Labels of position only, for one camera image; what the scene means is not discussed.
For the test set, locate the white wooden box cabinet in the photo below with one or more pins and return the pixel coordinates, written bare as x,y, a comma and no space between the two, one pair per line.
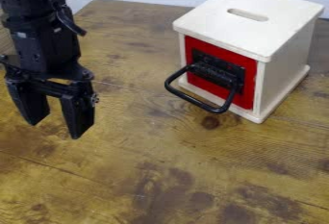
268,30

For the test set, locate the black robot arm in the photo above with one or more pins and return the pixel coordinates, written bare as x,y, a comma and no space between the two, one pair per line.
38,8

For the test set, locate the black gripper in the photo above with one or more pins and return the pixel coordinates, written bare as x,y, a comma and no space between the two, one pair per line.
45,69

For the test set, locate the red drawer front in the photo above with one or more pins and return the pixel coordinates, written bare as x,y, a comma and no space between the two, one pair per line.
201,51

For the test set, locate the black metal drawer handle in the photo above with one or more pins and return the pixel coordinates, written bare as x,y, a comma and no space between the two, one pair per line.
205,76

